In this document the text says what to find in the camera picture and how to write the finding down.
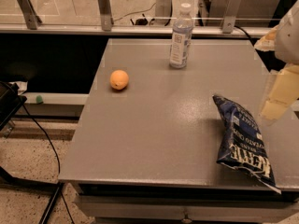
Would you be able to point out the middle metal rail bracket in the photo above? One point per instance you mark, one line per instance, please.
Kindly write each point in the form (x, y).
(105, 14)

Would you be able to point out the grey metal table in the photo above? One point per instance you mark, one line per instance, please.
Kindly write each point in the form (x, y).
(148, 153)

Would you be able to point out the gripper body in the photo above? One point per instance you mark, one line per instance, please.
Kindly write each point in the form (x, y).
(288, 37)

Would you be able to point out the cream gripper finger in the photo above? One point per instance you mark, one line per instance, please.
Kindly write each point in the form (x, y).
(282, 90)

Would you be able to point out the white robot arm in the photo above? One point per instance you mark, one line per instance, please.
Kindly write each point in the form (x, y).
(287, 39)

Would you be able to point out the right metal rail bracket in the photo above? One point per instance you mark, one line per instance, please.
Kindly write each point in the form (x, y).
(230, 15)

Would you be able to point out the blue chip bag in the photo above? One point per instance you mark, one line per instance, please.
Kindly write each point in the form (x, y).
(242, 146)

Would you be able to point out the small green object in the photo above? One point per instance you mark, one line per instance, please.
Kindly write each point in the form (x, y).
(39, 99)

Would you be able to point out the glass barrier rail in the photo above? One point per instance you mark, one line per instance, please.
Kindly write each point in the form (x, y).
(206, 31)

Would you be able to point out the left metal rail bracket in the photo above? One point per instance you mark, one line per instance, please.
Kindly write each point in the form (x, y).
(32, 20)

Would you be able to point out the black equipment at left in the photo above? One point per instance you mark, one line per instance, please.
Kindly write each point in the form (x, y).
(10, 102)

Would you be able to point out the clear plastic water bottle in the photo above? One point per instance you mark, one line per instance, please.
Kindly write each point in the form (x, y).
(181, 37)

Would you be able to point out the metal rail bracket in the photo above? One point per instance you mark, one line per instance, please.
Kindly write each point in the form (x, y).
(32, 20)
(230, 15)
(105, 14)

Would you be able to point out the orange fruit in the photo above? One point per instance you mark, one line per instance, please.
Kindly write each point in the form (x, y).
(119, 79)

